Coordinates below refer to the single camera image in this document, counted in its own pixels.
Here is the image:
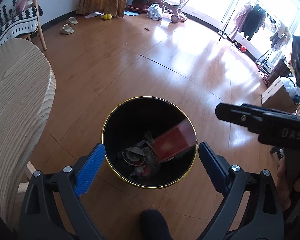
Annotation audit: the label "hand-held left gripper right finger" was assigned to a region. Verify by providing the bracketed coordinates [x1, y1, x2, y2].
[198, 141, 284, 240]

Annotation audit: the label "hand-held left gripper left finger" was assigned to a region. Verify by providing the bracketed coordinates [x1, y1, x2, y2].
[18, 142, 105, 240]

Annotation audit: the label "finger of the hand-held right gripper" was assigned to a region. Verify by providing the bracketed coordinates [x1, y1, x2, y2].
[241, 103, 300, 117]
[215, 102, 266, 135]

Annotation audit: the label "red box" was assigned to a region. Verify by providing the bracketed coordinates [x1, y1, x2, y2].
[152, 120, 197, 164]

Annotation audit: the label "black gold-rimmed trash bin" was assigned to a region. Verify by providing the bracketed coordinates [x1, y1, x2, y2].
[101, 96, 198, 188]

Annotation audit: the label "person's right hand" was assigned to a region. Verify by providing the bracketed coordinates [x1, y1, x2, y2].
[276, 155, 300, 212]

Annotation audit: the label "cardboard box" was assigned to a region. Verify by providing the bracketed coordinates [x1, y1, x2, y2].
[261, 76, 299, 114]

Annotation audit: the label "white bag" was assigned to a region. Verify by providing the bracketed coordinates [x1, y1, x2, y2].
[280, 76, 300, 103]

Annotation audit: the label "dark wicker basket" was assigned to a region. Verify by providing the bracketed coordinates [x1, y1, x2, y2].
[267, 59, 293, 83]

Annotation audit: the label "crumpled grey paper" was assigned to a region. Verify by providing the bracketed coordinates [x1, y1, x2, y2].
[116, 131, 158, 167]

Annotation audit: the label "red white wrapper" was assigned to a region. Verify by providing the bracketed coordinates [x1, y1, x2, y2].
[130, 165, 153, 179]

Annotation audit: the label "light hanging clothes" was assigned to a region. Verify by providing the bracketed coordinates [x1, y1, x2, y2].
[269, 21, 293, 53]

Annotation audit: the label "person's black sock foot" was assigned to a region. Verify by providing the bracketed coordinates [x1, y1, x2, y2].
[139, 209, 177, 240]

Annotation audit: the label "black hanging garment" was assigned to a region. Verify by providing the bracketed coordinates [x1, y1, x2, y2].
[242, 4, 267, 42]

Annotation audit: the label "metal clothes rack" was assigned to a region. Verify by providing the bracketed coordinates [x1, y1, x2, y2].
[217, 1, 294, 73]

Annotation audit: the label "pink hanging garment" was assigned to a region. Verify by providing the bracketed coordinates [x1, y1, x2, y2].
[229, 1, 252, 40]

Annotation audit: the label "pink toddler tricycle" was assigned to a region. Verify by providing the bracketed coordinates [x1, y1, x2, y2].
[156, 0, 188, 23]

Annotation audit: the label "crumpled grey plastic bag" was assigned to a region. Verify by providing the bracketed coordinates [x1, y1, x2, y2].
[147, 3, 163, 20]

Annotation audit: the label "black white patterned blanket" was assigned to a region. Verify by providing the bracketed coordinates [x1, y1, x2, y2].
[0, 4, 39, 55]

